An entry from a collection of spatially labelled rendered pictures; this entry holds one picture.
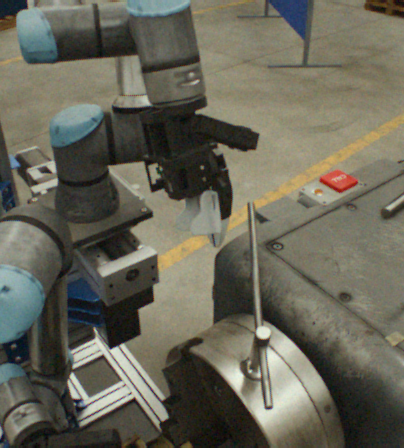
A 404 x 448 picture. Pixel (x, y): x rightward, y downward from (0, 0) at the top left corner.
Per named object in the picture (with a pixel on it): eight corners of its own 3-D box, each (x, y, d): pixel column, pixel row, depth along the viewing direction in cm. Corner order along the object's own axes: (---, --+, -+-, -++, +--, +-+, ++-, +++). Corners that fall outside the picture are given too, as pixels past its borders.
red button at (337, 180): (336, 176, 113) (337, 168, 112) (357, 187, 109) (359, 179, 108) (318, 184, 110) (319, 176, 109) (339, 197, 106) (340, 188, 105)
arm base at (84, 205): (45, 200, 120) (38, 164, 114) (102, 180, 127) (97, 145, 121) (71, 232, 110) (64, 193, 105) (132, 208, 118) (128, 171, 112)
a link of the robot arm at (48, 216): (19, 168, 80) (34, 358, 109) (-12, 207, 71) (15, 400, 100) (89, 182, 79) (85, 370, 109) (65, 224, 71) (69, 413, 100)
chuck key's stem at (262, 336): (259, 385, 74) (272, 339, 66) (244, 385, 74) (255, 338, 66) (257, 372, 76) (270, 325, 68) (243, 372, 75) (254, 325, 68)
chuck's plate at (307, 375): (212, 376, 106) (229, 277, 85) (317, 498, 89) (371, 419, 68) (199, 385, 105) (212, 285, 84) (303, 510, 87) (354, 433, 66)
